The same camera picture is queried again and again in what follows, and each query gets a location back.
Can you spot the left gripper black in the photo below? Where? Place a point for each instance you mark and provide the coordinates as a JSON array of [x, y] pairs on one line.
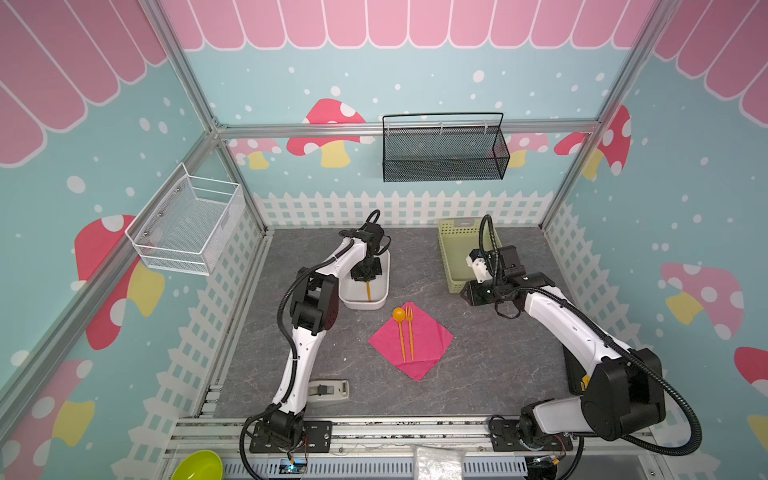
[[362, 277]]

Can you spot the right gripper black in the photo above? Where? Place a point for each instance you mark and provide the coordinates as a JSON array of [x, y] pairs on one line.
[[475, 292]]

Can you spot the white plastic tub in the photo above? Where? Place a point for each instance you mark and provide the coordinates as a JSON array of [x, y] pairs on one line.
[[353, 294]]

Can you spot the green perforated plastic basket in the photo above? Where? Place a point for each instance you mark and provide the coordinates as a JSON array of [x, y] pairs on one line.
[[457, 237]]

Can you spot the pink paper napkin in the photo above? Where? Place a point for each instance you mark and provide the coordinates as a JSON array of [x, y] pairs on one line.
[[432, 340]]

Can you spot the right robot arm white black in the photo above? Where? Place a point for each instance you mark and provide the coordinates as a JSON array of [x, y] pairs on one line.
[[620, 389]]

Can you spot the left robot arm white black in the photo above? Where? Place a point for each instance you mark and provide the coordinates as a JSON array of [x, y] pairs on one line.
[[306, 312]]

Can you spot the black flat box yellow label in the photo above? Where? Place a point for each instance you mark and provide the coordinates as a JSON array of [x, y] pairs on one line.
[[577, 378]]

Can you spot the clear plastic bag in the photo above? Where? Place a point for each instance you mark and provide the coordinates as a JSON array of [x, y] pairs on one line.
[[432, 463]]

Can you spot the lime green bowl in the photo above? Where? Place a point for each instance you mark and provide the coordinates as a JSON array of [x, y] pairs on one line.
[[201, 465]]

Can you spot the grey switch box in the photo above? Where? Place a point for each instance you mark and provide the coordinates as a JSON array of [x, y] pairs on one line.
[[328, 391]]

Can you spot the black mesh wall basket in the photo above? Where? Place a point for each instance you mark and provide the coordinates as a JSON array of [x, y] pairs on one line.
[[437, 147]]

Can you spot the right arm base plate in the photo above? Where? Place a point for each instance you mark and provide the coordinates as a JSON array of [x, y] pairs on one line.
[[504, 433]]

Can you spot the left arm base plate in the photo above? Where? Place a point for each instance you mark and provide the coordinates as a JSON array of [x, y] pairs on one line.
[[316, 438]]

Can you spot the white wire wall basket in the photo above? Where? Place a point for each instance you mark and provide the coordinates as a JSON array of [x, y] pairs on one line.
[[187, 224]]

